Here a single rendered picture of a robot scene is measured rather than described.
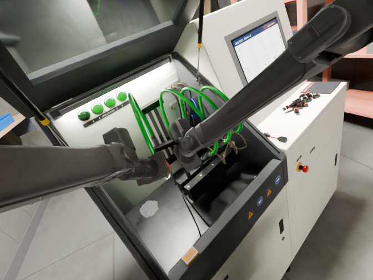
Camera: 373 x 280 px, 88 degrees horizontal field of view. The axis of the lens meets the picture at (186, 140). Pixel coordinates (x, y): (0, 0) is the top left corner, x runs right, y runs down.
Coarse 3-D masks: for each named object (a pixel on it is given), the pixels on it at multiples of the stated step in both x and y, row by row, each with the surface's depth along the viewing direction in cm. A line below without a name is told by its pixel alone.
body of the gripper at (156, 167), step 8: (160, 152) 53; (144, 160) 48; (152, 160) 52; (160, 160) 53; (152, 168) 50; (160, 168) 52; (168, 168) 52; (144, 176) 48; (152, 176) 51; (160, 176) 52
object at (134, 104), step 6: (132, 96) 74; (132, 102) 62; (132, 108) 60; (138, 108) 83; (138, 114) 59; (138, 120) 58; (144, 120) 88; (144, 132) 57; (150, 132) 92; (144, 138) 57; (150, 144) 56; (150, 150) 56
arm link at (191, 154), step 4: (180, 140) 61; (180, 144) 61; (180, 148) 61; (180, 152) 60; (184, 152) 60; (188, 152) 60; (192, 152) 60; (180, 156) 65; (184, 156) 60; (188, 156) 60; (192, 156) 61
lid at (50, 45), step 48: (0, 0) 35; (48, 0) 41; (96, 0) 48; (144, 0) 59; (192, 0) 72; (0, 48) 41; (48, 48) 52; (96, 48) 64; (144, 48) 81; (0, 96) 54; (48, 96) 68
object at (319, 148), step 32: (256, 0) 102; (192, 32) 86; (224, 32) 91; (288, 32) 117; (192, 64) 98; (224, 64) 92; (288, 96) 119; (320, 128) 103; (288, 160) 87; (320, 160) 115; (320, 192) 131
